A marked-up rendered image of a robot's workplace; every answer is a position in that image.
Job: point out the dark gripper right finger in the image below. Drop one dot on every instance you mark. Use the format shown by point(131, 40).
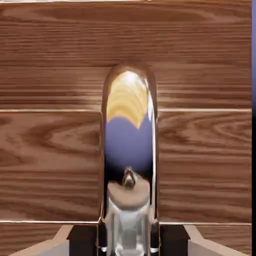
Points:
point(174, 242)

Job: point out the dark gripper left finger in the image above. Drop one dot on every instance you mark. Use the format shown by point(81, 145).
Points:
point(82, 242)

